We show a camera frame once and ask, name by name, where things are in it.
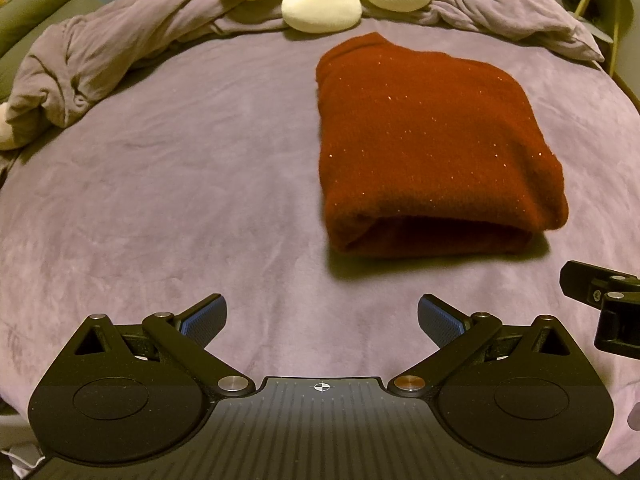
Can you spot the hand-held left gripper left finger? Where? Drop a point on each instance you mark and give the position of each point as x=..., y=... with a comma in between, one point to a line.
x=207, y=317

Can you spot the red knit sweater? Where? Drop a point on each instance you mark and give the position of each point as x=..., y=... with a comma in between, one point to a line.
x=430, y=150

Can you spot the grey sofa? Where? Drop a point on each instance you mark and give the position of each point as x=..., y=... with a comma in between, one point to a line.
x=35, y=5

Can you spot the side shelf with yellow legs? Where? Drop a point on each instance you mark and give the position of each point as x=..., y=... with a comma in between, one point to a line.
x=605, y=5

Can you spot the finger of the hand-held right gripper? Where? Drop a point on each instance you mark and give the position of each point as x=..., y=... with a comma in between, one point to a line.
x=607, y=305

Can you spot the purple bed sheet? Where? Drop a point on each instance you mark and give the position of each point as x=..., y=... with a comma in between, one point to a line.
x=165, y=200

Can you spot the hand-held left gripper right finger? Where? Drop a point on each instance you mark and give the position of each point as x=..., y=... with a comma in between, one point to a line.
x=437, y=317

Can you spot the crumpled purple duvet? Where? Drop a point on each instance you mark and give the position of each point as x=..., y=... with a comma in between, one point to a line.
x=125, y=35

